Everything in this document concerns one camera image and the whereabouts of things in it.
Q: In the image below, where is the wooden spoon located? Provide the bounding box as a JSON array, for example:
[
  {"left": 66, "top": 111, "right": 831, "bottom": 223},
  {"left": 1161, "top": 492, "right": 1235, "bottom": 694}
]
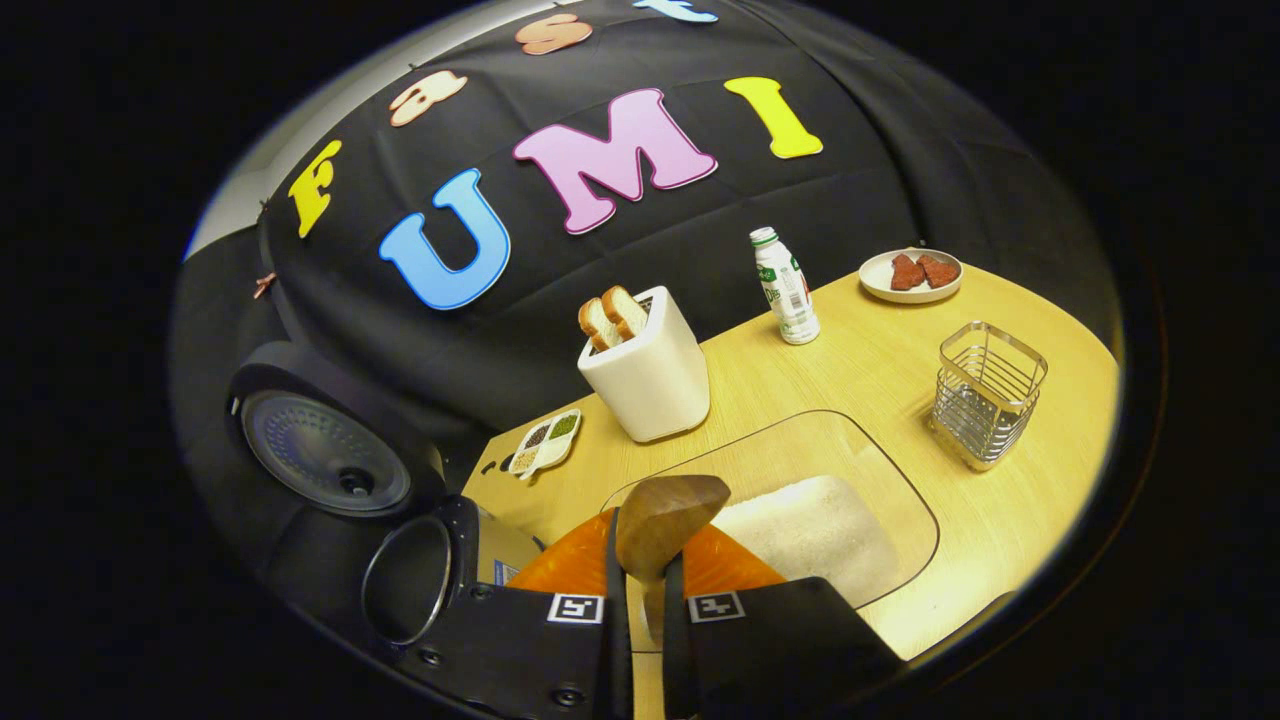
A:
[{"left": 614, "top": 474, "right": 733, "bottom": 646}]

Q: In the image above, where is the dark blue rice cooker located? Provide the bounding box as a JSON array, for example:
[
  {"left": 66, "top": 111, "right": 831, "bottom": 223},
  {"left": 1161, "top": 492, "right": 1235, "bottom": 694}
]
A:
[{"left": 225, "top": 340, "right": 549, "bottom": 661}]

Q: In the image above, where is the metal wire chopstick holder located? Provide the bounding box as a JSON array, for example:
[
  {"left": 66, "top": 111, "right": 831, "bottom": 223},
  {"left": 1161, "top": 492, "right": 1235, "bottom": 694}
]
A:
[{"left": 928, "top": 320, "right": 1049, "bottom": 472}]

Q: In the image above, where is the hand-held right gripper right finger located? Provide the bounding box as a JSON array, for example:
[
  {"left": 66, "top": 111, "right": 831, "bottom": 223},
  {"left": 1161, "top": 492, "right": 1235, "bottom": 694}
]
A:
[{"left": 660, "top": 520, "right": 906, "bottom": 720}]

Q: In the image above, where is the white drink bottle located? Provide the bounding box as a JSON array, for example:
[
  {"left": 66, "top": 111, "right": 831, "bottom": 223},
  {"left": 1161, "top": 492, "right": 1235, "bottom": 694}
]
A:
[{"left": 750, "top": 227, "right": 821, "bottom": 346}]

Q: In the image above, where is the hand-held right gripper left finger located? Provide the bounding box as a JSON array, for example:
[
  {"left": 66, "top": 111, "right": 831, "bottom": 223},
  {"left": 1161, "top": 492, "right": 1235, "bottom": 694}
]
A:
[{"left": 395, "top": 508, "right": 636, "bottom": 720}]

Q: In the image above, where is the white divided grain dish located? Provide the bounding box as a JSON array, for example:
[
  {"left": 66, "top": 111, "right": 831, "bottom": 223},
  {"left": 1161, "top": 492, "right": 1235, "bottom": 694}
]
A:
[{"left": 507, "top": 408, "right": 583, "bottom": 481}]

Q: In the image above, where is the clear glass container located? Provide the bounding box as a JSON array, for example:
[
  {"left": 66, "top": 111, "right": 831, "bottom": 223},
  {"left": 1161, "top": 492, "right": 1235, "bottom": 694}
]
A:
[{"left": 600, "top": 410, "right": 941, "bottom": 656}]

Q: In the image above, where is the white round plate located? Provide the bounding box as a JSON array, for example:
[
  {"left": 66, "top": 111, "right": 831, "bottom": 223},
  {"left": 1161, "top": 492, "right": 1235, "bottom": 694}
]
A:
[{"left": 858, "top": 247, "right": 964, "bottom": 305}]

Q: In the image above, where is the white toaster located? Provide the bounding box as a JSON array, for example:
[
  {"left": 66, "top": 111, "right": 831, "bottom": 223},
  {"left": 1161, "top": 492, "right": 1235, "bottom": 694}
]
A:
[{"left": 577, "top": 285, "right": 711, "bottom": 444}]

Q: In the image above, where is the white rice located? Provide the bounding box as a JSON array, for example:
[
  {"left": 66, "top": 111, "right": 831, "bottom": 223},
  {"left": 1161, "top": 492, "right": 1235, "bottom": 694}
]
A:
[{"left": 710, "top": 475, "right": 901, "bottom": 608}]

